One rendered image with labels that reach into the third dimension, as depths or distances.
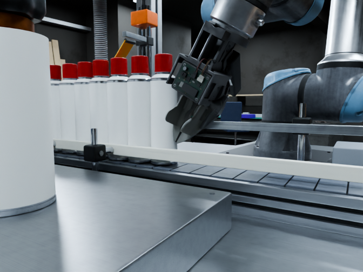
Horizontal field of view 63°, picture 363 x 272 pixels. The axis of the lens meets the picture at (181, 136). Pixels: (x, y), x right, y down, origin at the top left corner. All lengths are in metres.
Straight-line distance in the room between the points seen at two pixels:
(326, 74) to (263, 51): 7.13
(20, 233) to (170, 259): 0.13
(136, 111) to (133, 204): 0.26
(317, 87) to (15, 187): 0.64
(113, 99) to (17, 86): 0.29
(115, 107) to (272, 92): 0.41
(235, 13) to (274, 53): 7.30
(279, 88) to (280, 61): 6.88
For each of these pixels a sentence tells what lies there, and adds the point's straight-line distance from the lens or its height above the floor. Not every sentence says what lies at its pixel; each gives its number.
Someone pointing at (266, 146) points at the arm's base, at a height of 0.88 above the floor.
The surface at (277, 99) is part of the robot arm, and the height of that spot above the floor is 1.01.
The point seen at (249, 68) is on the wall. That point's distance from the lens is 7.96.
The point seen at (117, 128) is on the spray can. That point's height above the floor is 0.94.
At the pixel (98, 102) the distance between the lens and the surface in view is 0.64.
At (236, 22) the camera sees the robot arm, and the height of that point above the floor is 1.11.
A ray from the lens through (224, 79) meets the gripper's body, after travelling 0.48.
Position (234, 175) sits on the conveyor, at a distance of 0.49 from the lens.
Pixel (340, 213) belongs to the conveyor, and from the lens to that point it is 0.44.
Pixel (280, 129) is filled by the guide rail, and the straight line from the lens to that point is 0.51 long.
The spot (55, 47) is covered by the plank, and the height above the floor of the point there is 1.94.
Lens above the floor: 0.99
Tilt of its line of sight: 6 degrees down
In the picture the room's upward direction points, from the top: straight up
